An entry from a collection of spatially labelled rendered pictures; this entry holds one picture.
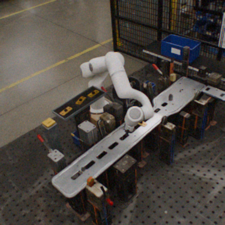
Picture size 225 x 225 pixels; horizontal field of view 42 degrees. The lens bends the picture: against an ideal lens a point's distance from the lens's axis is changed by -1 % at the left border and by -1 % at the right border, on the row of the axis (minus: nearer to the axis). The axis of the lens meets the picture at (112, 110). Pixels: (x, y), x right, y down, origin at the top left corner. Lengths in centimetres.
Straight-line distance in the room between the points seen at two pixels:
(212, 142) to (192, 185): 44
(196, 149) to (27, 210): 125
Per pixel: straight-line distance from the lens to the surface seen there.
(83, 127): 183
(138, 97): 162
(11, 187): 219
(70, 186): 168
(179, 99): 221
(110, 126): 193
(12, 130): 375
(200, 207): 196
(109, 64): 169
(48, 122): 185
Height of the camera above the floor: 232
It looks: 39 degrees down
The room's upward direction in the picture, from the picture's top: 5 degrees counter-clockwise
